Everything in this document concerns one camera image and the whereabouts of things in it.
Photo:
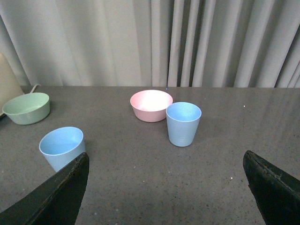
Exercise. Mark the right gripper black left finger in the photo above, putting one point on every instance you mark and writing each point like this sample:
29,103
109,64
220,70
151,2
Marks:
56,201

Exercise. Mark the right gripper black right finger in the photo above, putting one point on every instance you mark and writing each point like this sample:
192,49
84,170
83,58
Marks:
277,193

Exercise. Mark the light blue cup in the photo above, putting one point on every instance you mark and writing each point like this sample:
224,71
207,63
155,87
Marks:
61,146
182,123

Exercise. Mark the green bowl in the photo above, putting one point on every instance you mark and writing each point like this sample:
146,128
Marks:
28,108

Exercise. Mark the white toaster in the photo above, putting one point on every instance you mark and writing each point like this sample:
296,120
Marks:
9,85

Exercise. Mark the pink bowl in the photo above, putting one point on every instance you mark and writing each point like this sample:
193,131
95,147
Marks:
151,105

